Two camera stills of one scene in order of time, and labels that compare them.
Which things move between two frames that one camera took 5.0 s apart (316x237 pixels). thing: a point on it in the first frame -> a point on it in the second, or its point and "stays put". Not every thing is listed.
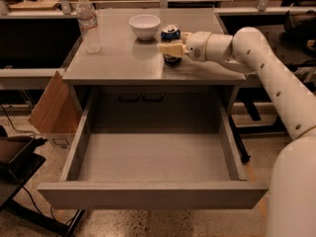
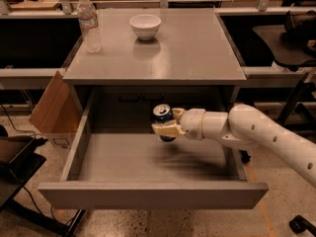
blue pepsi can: [171, 34] -> [163, 113]
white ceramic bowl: [144, 26] stays put
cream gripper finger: [173, 49] -> [168, 129]
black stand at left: [18, 163] stays put
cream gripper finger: [185, 36] -> [177, 113]
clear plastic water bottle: [88, 24] stays put
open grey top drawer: [154, 167] stays put
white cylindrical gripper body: [197, 45] -> [193, 122]
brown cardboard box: [57, 113] stays put
